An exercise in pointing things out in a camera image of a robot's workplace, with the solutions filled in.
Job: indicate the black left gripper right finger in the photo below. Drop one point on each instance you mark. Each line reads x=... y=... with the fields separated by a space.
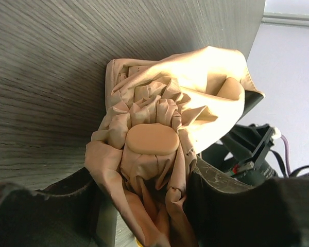
x=225 y=212

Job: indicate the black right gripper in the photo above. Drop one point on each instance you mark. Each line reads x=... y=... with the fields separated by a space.
x=238 y=159

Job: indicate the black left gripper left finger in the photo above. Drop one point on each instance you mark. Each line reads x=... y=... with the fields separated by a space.
x=59 y=215

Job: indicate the cream folding umbrella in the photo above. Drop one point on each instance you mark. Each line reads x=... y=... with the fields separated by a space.
x=159 y=116

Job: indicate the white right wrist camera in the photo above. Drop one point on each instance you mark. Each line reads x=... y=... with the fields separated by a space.
x=276 y=133

